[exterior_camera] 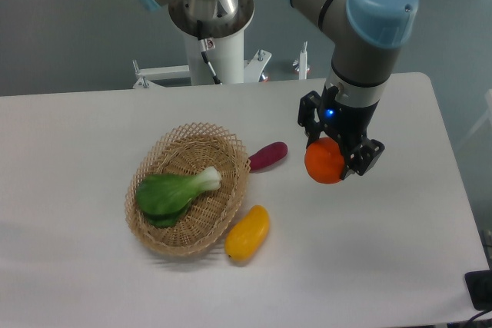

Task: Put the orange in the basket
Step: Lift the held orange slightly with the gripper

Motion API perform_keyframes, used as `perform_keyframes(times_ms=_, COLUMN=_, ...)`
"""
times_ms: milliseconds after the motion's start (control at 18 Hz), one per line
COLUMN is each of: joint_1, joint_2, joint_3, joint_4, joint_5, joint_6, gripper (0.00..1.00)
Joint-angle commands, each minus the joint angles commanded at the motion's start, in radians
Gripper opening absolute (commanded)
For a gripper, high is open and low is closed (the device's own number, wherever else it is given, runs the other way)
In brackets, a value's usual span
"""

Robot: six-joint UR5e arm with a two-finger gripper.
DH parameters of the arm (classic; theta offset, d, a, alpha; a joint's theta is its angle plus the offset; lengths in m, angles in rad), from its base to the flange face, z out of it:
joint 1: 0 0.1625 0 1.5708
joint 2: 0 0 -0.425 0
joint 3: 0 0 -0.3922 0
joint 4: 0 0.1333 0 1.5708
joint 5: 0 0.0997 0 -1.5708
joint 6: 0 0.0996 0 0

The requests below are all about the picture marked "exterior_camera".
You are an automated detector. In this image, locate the woven wicker basket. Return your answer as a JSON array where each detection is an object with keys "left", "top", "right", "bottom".
[{"left": 125, "top": 123, "right": 250, "bottom": 257}]

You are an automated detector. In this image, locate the black device at edge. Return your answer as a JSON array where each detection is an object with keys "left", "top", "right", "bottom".
[{"left": 464, "top": 270, "right": 492, "bottom": 310}]

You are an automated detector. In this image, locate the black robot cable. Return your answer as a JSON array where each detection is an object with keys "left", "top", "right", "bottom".
[{"left": 195, "top": 20, "right": 223, "bottom": 85}]

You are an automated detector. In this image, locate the orange fruit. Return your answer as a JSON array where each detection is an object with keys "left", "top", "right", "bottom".
[{"left": 304, "top": 137, "right": 344, "bottom": 184}]

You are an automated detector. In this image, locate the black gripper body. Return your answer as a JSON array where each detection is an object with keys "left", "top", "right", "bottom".
[{"left": 319, "top": 86, "right": 377, "bottom": 157}]

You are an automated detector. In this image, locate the white object right edge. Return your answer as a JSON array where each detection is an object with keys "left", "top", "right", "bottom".
[{"left": 457, "top": 89, "right": 492, "bottom": 147}]

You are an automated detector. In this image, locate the green bok choy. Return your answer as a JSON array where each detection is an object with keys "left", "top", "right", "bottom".
[{"left": 135, "top": 167, "right": 222, "bottom": 228}]

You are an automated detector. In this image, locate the yellow mango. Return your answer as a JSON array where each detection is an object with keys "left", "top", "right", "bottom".
[{"left": 224, "top": 205, "right": 270, "bottom": 263}]

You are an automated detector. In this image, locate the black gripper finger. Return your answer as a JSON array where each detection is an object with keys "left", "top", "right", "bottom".
[
  {"left": 340, "top": 137, "right": 385, "bottom": 181},
  {"left": 298, "top": 91, "right": 322, "bottom": 147}
]

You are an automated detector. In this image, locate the purple sweet potato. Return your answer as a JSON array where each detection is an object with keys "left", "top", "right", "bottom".
[{"left": 249, "top": 141, "right": 288, "bottom": 171}]

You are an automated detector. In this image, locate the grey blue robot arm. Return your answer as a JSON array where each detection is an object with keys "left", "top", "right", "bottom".
[{"left": 140, "top": 0, "right": 419, "bottom": 182}]

